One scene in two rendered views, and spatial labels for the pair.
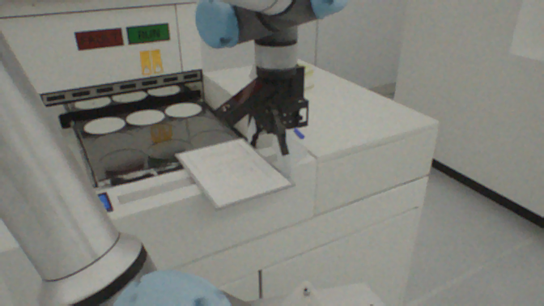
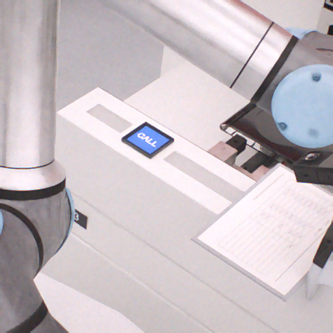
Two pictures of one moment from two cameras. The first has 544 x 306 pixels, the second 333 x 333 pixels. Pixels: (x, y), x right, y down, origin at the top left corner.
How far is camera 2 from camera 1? 71 cm
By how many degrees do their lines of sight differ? 52
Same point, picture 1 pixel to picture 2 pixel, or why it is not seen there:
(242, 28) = not seen: hidden behind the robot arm
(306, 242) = not seen: outside the picture
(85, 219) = (12, 134)
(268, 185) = (265, 272)
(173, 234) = (181, 229)
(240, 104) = (317, 166)
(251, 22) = not seen: hidden behind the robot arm
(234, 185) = (245, 239)
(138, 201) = (175, 171)
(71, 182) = (20, 104)
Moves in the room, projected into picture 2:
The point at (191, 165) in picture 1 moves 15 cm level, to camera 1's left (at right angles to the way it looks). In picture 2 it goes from (263, 186) to (220, 119)
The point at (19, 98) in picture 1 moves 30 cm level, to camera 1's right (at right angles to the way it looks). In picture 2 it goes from (21, 27) to (106, 211)
